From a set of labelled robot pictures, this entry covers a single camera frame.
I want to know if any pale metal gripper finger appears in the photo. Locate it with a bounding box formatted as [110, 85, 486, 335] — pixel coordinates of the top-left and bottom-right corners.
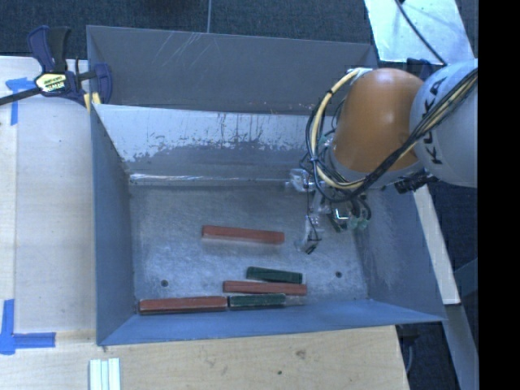
[295, 213, 324, 254]
[285, 168, 323, 193]

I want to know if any dark green flat block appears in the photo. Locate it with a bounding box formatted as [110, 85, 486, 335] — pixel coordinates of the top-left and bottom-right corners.
[245, 266, 304, 285]
[227, 292, 288, 310]

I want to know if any red-brown flat block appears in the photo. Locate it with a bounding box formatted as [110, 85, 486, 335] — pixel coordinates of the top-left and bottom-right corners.
[201, 224, 286, 246]
[137, 295, 228, 315]
[222, 279, 309, 297]

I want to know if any grey metal bin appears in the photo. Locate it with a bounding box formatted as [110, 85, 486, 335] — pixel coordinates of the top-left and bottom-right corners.
[85, 24, 449, 347]

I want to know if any pale wood board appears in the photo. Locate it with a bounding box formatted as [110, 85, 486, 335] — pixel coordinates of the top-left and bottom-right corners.
[15, 58, 98, 333]

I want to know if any black cylinder on white bracket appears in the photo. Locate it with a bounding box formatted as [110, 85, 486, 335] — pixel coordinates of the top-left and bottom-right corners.
[392, 171, 440, 195]

